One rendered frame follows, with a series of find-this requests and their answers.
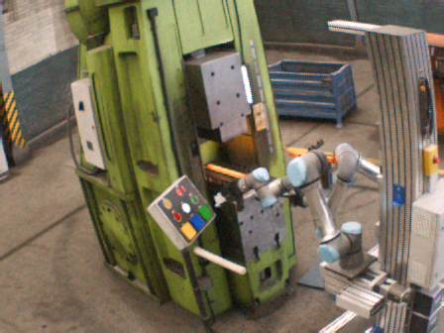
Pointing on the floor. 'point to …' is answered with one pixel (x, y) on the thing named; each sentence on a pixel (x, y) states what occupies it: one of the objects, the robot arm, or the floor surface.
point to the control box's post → (195, 287)
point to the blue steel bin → (313, 88)
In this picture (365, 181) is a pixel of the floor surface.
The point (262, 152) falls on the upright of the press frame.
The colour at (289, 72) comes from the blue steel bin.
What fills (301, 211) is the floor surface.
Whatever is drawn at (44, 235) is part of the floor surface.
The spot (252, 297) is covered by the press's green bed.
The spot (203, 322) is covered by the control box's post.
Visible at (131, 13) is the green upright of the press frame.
